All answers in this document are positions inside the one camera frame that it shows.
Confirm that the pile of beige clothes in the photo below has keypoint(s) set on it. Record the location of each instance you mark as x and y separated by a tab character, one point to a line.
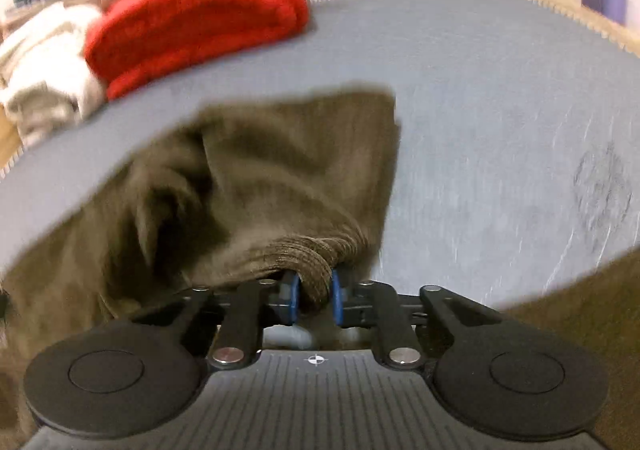
40	75

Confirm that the red folded blanket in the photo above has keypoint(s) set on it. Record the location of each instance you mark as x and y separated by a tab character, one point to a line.
200	15

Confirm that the grey quilted mat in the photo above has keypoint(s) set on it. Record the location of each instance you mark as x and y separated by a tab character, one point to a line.
475	105

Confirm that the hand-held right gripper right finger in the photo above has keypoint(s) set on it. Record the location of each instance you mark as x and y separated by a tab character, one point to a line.
336	299

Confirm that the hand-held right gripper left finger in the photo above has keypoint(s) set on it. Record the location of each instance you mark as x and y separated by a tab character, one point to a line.
291	299

